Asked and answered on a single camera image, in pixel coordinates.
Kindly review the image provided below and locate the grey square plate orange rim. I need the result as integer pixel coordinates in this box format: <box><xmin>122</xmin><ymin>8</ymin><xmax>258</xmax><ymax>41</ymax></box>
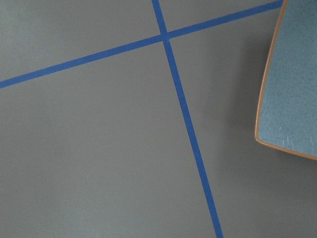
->
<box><xmin>255</xmin><ymin>0</ymin><xmax>317</xmax><ymax>160</ymax></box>

